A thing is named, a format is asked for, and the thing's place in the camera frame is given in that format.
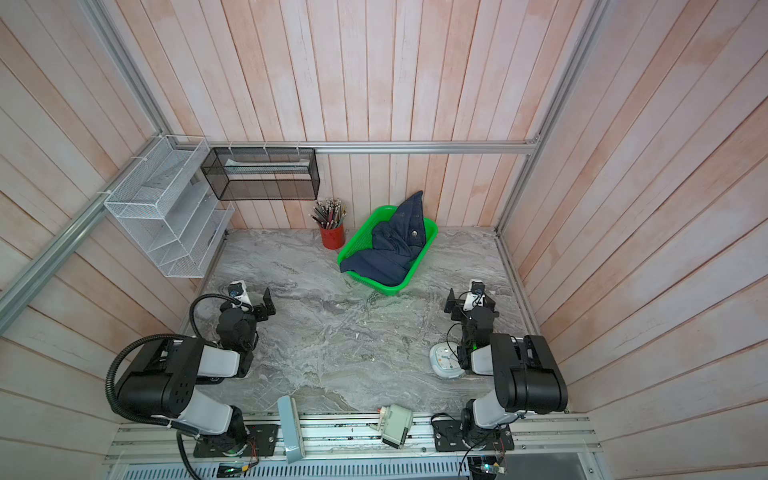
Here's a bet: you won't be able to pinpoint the dark blue denim trousers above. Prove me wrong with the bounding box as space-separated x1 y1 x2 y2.
340 191 427 287

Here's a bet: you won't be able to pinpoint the green plastic basket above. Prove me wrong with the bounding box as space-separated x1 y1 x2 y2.
337 205 439 296

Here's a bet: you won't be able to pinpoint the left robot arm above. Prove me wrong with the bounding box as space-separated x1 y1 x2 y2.
105 281 276 457

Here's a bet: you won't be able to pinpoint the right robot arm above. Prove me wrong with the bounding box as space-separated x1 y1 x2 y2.
430 282 568 451

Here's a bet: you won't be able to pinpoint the white alarm clock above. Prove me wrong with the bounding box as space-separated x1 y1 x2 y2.
429 341 465 379

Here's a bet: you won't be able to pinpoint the red pencil cup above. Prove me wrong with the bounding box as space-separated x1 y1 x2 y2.
320 224 345 250

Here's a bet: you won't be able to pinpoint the coloured pencils bunch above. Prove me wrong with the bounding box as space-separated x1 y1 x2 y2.
310 198 347 230

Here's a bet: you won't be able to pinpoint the grey white small device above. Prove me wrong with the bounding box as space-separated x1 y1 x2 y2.
375 404 414 449

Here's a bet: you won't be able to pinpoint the light blue flat block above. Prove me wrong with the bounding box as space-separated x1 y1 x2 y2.
277 395 305 464

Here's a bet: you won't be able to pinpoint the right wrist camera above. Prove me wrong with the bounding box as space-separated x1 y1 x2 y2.
463 280 485 311

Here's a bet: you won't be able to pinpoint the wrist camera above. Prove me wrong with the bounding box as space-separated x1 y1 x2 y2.
227 280 251 305
463 280 485 311

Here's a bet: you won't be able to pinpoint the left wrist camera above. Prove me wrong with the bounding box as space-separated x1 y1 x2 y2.
227 280 251 305

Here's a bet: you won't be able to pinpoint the black corrugated cable hose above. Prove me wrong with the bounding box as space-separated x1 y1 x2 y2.
105 292 253 480

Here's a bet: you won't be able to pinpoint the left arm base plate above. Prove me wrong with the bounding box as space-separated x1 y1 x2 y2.
193 424 279 458

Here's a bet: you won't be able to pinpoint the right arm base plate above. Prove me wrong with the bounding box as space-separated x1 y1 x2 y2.
430 417 515 452

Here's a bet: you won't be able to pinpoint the black mesh wall basket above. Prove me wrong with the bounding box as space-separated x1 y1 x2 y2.
201 146 321 201

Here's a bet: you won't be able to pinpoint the white wire mesh shelf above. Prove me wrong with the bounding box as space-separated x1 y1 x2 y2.
105 135 235 279

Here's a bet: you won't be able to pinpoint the aluminium frame rail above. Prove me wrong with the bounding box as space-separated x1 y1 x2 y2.
207 140 538 155

